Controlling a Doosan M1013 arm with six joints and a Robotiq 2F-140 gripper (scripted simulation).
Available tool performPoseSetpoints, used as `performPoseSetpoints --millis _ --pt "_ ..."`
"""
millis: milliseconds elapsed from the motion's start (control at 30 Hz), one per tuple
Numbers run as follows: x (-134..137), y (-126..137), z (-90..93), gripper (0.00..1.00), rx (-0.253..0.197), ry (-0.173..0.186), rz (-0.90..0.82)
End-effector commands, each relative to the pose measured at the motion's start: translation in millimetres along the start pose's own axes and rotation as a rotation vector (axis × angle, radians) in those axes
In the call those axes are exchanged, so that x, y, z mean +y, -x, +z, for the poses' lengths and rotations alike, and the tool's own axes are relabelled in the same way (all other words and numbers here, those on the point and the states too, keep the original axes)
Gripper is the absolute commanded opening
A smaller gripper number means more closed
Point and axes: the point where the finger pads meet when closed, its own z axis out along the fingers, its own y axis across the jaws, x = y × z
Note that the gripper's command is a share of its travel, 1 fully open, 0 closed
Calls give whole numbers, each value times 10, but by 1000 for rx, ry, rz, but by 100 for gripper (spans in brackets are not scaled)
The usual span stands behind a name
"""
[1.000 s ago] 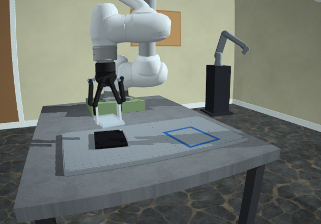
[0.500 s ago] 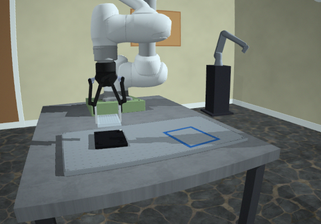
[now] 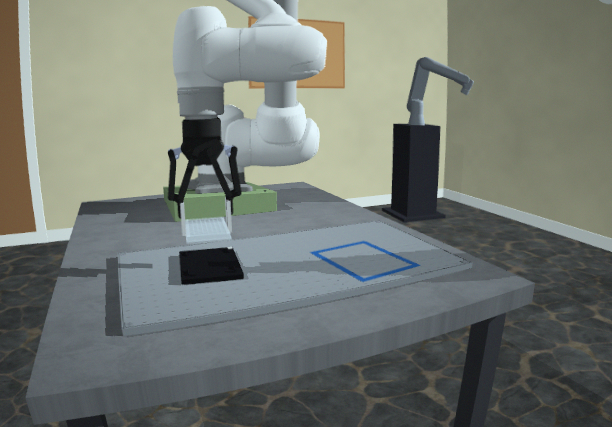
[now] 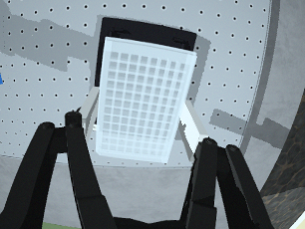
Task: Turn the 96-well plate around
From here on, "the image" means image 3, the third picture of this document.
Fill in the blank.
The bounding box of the blue tape outline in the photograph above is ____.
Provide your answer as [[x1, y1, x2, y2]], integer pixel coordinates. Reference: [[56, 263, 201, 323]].
[[310, 241, 421, 282]]

